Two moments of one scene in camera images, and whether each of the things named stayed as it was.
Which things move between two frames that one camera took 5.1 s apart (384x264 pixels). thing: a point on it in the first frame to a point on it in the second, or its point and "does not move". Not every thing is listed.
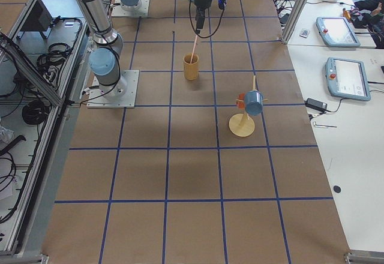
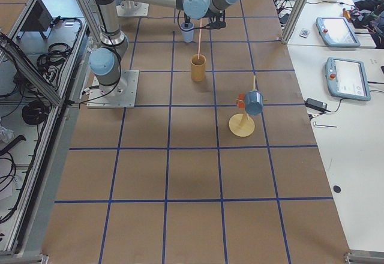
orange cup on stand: (240, 104) does not move
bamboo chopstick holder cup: (191, 69) to (198, 67)
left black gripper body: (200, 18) to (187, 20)
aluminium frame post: (299, 8) does not move
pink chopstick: (194, 47) to (200, 38)
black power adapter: (315, 105) does not move
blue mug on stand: (254, 102) does not move
